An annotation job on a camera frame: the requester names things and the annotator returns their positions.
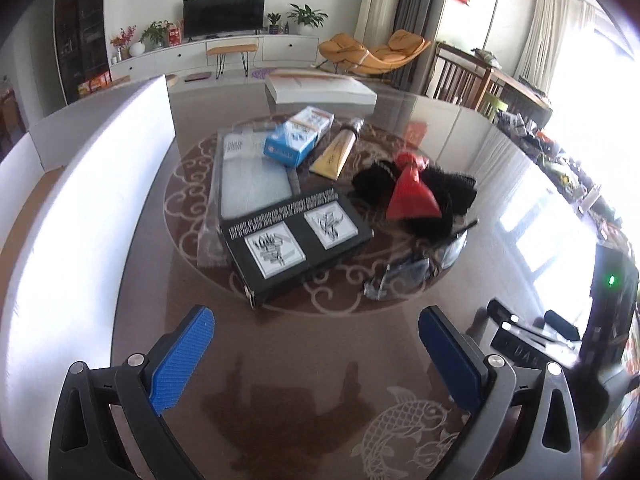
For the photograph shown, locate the leafy green potted plant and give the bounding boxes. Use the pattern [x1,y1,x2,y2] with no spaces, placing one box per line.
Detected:
[140,20,173,51]

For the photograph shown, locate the white window curtain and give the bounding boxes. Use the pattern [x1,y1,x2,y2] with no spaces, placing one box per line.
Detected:
[515,0,596,96]

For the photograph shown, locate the row of small cluttered things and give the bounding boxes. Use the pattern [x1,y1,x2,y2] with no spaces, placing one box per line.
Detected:
[500,110,628,243]

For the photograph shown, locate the clear safety glasses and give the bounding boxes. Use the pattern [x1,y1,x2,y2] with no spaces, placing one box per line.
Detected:
[364,219,479,302]

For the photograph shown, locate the white flat cardboard box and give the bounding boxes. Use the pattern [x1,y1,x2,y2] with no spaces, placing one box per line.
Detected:
[264,67,378,111]

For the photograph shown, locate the white television cabinet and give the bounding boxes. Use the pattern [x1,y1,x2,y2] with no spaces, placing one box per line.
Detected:
[109,34,321,82]

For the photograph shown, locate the grey curtain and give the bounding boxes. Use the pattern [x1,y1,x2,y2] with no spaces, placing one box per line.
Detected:
[390,0,442,88]

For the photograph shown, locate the dark wooden chair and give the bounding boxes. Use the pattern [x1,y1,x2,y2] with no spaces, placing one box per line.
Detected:
[422,42,506,111]

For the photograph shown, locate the red flowers in white vase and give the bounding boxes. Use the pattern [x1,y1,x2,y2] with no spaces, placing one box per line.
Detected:
[110,26,147,60]

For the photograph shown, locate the red snack packet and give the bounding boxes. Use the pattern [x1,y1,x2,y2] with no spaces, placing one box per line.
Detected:
[385,152,443,222]

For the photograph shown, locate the gold cosmetic tube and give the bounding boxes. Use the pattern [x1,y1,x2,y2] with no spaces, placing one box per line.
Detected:
[309,117,366,181]

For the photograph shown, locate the wooden side table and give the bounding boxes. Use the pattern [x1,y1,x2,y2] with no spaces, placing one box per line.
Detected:
[480,50,553,116]

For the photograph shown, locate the wooden bench with metal legs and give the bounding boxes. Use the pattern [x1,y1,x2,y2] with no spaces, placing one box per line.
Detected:
[206,42,260,80]

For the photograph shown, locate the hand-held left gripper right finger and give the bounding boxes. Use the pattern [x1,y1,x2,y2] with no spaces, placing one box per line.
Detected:
[418,305,583,480]

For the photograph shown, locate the orange lounge chair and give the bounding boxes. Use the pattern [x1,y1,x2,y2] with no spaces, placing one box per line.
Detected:
[318,29,432,78]

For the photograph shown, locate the blue and white box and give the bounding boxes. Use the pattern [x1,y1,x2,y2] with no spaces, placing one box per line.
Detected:
[263,106,335,168]

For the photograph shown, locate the black box with staple pictures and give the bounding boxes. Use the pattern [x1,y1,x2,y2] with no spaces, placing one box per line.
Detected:
[219,186,375,311]

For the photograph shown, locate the white foam board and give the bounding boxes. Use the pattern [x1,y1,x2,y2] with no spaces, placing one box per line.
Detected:
[0,132,43,248]
[0,74,177,441]

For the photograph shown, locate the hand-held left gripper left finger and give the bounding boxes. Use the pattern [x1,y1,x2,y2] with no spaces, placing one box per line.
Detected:
[47,305,216,480]

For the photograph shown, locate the clear plastic bag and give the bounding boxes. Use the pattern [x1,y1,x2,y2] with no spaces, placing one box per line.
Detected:
[197,120,301,271]

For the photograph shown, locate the large green potted plant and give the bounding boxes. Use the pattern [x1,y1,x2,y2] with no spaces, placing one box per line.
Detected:
[287,3,329,37]

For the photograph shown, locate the black television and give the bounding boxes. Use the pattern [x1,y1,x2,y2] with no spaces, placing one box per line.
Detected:
[182,0,267,40]

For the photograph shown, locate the dark glass display cabinet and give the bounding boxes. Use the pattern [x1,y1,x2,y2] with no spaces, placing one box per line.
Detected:
[52,0,111,106]

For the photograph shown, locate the orange boxes on floor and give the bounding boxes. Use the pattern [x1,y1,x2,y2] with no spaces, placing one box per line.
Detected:
[77,72,131,99]

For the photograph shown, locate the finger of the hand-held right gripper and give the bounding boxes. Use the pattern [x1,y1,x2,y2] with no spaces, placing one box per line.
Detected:
[487,299,557,346]
[544,310,582,342]

